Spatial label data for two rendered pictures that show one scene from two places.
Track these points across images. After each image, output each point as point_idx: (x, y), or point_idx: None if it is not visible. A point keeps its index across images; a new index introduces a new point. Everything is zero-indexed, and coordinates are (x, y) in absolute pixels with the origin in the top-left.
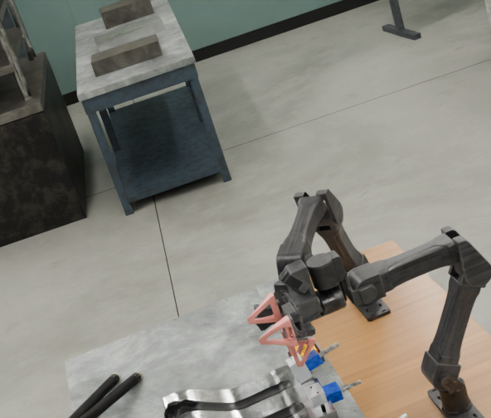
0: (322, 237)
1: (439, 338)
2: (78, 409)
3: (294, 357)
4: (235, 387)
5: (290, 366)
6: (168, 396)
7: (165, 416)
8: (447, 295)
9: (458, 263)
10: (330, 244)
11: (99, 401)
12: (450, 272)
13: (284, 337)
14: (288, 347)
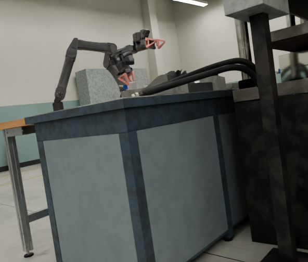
0: (72, 65)
1: (124, 80)
2: (178, 79)
3: (133, 78)
4: (143, 88)
5: (136, 81)
6: (164, 74)
7: (176, 74)
8: (115, 70)
9: (112, 61)
10: (71, 69)
11: (170, 79)
12: (112, 64)
13: (126, 74)
14: (127, 79)
